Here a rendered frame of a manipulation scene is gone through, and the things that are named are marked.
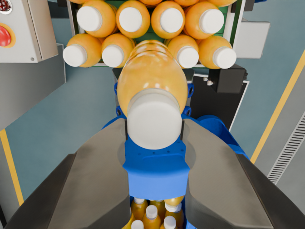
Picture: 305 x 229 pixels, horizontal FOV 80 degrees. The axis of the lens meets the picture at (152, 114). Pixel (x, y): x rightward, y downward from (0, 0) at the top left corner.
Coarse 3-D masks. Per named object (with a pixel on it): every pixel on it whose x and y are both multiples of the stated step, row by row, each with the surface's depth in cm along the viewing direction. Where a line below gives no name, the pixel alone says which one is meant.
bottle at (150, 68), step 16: (144, 48) 21; (160, 48) 22; (128, 64) 17; (144, 64) 16; (160, 64) 16; (176, 64) 17; (128, 80) 15; (144, 80) 14; (160, 80) 14; (176, 80) 15; (128, 96) 15; (176, 96) 15
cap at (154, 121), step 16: (144, 96) 13; (160, 96) 13; (128, 112) 13; (144, 112) 12; (160, 112) 12; (176, 112) 12; (128, 128) 12; (144, 128) 13; (160, 128) 13; (176, 128) 13; (144, 144) 13; (160, 144) 13
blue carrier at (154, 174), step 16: (128, 144) 41; (176, 144) 41; (128, 160) 36; (144, 160) 37; (160, 160) 37; (176, 160) 37; (128, 176) 34; (144, 176) 34; (160, 176) 33; (176, 176) 34; (144, 192) 35; (160, 192) 35; (176, 192) 36
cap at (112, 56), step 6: (108, 48) 34; (114, 48) 34; (102, 54) 35; (108, 54) 35; (114, 54) 35; (120, 54) 35; (108, 60) 36; (114, 60) 36; (120, 60) 36; (114, 66) 36
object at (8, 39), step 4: (0, 28) 33; (4, 28) 33; (0, 32) 33; (4, 32) 33; (8, 32) 33; (0, 36) 33; (4, 36) 33; (8, 36) 33; (0, 40) 34; (4, 40) 34; (8, 40) 34; (0, 44) 34; (4, 44) 34; (8, 44) 34
